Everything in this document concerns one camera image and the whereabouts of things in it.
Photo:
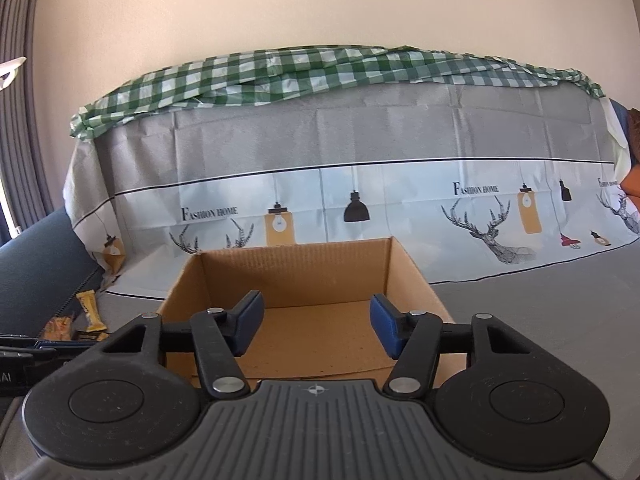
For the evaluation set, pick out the brown cardboard box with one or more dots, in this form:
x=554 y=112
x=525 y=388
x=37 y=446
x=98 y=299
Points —
x=310 y=330

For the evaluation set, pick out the white plastic object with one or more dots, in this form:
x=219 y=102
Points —
x=9 y=72

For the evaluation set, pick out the orange cushion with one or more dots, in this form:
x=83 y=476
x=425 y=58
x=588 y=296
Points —
x=631 y=182

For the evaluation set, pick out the brown cushion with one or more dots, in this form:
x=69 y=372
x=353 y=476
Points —
x=634 y=130

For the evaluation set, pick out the yellow snack bar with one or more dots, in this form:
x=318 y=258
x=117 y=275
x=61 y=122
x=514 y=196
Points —
x=90 y=307

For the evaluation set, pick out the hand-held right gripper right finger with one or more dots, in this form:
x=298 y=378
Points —
x=385 y=325

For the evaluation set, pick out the dark blue pillow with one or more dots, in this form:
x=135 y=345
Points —
x=618 y=112

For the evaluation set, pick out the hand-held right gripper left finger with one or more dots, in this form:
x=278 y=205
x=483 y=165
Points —
x=250 y=317

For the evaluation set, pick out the green checked cloth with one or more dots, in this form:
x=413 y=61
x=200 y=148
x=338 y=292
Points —
x=300 y=67

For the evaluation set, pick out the grey curtain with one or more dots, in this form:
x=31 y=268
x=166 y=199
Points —
x=22 y=110

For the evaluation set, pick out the black snack bar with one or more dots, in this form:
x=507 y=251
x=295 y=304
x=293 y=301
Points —
x=89 y=336

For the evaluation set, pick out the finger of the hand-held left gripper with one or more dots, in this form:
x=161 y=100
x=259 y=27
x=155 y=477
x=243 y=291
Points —
x=17 y=341
x=35 y=353

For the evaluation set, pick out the red orange printed snack packet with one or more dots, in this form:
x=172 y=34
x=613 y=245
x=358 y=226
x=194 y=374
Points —
x=57 y=328

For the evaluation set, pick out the grey deer print cloth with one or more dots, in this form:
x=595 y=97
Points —
x=400 y=130

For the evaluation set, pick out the blue fabric sofa cushion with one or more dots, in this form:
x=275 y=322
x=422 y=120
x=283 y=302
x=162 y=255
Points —
x=40 y=265

